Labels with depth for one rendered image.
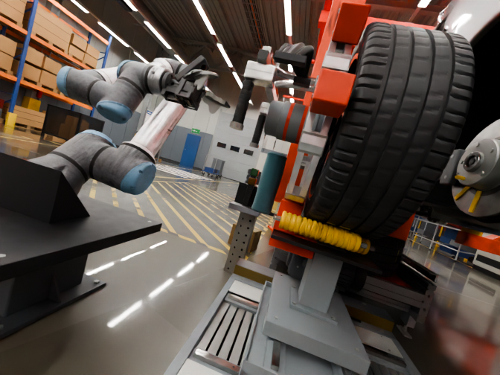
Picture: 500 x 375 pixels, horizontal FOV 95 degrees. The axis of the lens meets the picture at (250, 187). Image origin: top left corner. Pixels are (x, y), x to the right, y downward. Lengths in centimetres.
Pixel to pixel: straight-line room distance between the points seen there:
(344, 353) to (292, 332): 15
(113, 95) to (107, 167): 28
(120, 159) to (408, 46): 95
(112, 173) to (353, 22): 91
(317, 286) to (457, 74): 69
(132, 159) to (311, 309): 85
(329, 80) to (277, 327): 66
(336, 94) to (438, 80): 22
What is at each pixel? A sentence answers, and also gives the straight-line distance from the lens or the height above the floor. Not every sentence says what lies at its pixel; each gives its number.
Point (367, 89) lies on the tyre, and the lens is 60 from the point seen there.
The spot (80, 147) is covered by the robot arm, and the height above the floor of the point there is 54.
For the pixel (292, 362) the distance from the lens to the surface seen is 82.
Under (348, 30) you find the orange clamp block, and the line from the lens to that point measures 81.
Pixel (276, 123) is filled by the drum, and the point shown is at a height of 82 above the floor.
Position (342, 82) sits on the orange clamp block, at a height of 86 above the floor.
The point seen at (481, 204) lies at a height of 73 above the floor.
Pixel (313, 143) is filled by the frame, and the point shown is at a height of 74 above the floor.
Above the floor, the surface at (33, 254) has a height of 30.
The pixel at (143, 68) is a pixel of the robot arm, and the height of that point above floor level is 85.
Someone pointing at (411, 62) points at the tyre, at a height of 96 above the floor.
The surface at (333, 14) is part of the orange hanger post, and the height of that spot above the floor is 154.
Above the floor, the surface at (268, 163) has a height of 69.
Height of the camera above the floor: 62
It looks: 3 degrees down
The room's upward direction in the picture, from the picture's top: 16 degrees clockwise
